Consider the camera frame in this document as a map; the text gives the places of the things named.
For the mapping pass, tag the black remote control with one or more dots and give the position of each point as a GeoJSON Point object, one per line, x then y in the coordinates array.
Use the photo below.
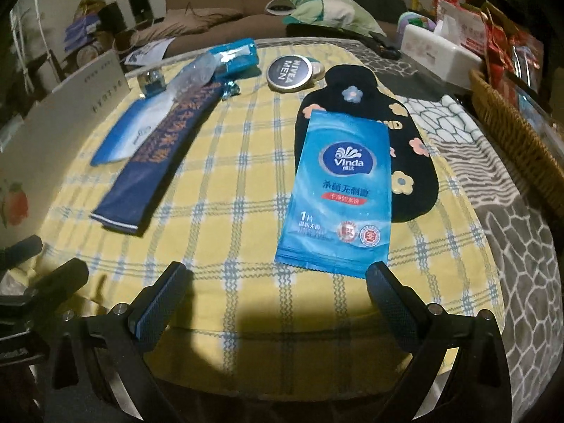
{"type": "Point", "coordinates": [383, 44]}

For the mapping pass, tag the green patterned pillow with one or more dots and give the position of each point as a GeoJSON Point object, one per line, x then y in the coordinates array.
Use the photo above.
{"type": "Point", "coordinates": [339, 13]}

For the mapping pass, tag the silver foil wrapper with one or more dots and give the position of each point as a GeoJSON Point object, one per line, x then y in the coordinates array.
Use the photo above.
{"type": "Point", "coordinates": [231, 89]}

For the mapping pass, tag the round dark cream tin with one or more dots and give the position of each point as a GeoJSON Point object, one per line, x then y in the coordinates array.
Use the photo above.
{"type": "Point", "coordinates": [288, 72]}

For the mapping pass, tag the clear plastic bag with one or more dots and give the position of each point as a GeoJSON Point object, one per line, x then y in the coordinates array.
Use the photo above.
{"type": "Point", "coordinates": [198, 70]}

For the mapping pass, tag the black speaker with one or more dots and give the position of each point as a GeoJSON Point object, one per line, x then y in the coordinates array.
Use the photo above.
{"type": "Point", "coordinates": [140, 4]}
{"type": "Point", "coordinates": [111, 16]}

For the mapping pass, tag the small glass jar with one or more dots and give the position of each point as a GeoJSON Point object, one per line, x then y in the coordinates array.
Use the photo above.
{"type": "Point", "coordinates": [153, 83]}

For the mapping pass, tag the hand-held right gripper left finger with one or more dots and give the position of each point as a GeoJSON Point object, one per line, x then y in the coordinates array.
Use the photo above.
{"type": "Point", "coordinates": [163, 313]}

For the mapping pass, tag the pile of red snack packets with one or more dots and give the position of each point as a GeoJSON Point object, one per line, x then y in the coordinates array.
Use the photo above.
{"type": "Point", "coordinates": [502, 39]}

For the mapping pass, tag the white tissue box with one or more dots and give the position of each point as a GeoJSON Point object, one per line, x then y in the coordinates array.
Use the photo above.
{"type": "Point", "coordinates": [436, 53]}

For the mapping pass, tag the white cardboard box peach print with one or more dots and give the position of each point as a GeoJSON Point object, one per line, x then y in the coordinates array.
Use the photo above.
{"type": "Point", "coordinates": [66, 132]}

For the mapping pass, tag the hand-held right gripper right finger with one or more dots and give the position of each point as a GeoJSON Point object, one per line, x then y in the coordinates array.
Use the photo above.
{"type": "Point", "coordinates": [394, 313]}

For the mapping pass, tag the blue wet wipe packet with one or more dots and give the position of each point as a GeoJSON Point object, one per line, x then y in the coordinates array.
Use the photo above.
{"type": "Point", "coordinates": [339, 194]}

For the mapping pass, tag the blue foil packets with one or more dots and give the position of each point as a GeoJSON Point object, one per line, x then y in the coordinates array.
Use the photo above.
{"type": "Point", "coordinates": [238, 59]}

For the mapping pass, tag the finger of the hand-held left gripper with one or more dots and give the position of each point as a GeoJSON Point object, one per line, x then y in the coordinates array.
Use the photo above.
{"type": "Point", "coordinates": [61, 277]}
{"type": "Point", "coordinates": [22, 250]}

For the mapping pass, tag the dark grey cushion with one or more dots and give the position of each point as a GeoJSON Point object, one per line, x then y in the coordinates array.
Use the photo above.
{"type": "Point", "coordinates": [383, 4]}

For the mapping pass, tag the blue and white packet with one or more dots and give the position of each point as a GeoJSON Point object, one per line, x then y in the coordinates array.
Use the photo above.
{"type": "Point", "coordinates": [119, 141]}

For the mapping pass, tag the blue storage box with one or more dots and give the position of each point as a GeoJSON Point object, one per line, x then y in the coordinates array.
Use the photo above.
{"type": "Point", "coordinates": [81, 31]}

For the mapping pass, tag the white printed paper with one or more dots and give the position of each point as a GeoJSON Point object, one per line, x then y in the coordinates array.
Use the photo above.
{"type": "Point", "coordinates": [150, 53]}

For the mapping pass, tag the yellow checked cloth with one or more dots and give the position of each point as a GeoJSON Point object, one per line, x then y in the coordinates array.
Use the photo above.
{"type": "Point", "coordinates": [246, 211]}

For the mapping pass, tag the wicker basket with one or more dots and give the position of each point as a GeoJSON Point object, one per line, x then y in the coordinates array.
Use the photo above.
{"type": "Point", "coordinates": [498, 105]}

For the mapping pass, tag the brown sofa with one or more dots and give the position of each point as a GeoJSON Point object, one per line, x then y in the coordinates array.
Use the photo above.
{"type": "Point", "coordinates": [260, 26]}

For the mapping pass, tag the purple plush toy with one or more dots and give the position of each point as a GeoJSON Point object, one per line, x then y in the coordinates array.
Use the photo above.
{"type": "Point", "coordinates": [416, 20]}

